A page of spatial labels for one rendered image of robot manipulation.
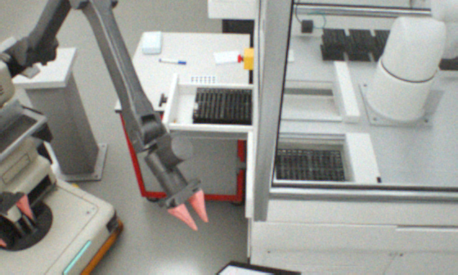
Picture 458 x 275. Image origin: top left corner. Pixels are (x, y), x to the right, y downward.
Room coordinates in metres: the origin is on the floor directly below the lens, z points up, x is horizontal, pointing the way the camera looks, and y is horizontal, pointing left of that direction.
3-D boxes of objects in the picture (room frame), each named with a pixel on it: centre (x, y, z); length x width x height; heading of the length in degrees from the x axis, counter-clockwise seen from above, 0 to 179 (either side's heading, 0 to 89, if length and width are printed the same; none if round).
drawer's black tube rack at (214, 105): (1.18, 0.05, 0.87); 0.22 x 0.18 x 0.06; 88
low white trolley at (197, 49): (1.59, 0.23, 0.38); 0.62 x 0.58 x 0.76; 178
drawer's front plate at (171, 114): (1.18, 0.25, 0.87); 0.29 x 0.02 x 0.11; 178
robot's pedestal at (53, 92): (1.61, 0.97, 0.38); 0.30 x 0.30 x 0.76; 5
